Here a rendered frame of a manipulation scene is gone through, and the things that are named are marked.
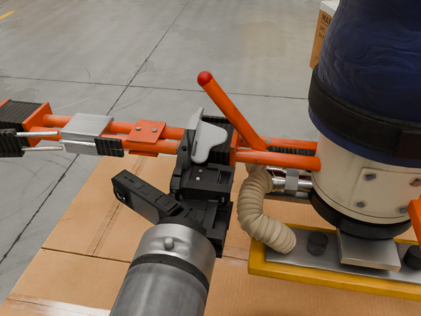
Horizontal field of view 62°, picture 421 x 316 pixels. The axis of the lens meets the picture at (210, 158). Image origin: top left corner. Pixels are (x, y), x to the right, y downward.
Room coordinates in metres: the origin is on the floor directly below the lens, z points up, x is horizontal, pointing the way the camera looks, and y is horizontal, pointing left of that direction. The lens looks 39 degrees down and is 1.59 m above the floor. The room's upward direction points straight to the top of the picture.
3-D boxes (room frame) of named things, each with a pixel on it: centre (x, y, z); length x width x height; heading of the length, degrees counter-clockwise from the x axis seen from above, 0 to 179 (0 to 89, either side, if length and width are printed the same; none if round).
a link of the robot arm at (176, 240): (0.24, 0.04, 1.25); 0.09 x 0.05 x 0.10; 79
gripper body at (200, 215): (0.32, 0.02, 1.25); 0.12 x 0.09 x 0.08; 169
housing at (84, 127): (0.50, 0.21, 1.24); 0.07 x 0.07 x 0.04; 79
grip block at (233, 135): (0.46, 0.00, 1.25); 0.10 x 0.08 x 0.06; 169
